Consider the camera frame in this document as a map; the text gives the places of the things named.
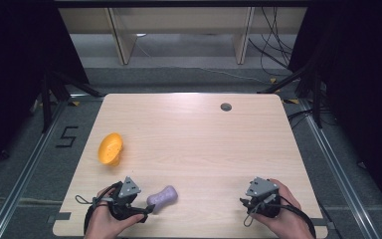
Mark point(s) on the person's right hand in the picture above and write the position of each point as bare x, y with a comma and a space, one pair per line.
288, 219

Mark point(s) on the black metal stand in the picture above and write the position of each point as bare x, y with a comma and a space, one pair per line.
51, 96
311, 86

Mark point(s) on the purple peanut-shaped foam toy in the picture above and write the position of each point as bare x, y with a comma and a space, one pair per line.
162, 198

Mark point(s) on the black tape digit mark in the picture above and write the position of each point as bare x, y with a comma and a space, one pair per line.
67, 136

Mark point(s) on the person's left hand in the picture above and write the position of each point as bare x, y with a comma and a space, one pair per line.
106, 220

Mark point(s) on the black tape strip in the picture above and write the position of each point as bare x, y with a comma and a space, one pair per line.
319, 222

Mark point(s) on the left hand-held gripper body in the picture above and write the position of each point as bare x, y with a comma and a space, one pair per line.
128, 189

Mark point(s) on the yellow black tape piece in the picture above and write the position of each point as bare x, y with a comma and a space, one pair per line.
291, 101
75, 103
273, 80

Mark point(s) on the orange plastic strainer cup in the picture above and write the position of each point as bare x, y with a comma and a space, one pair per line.
110, 149

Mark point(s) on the metal floor rail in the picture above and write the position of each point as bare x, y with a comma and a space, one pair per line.
23, 179
338, 172

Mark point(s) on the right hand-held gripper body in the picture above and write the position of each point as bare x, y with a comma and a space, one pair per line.
262, 191

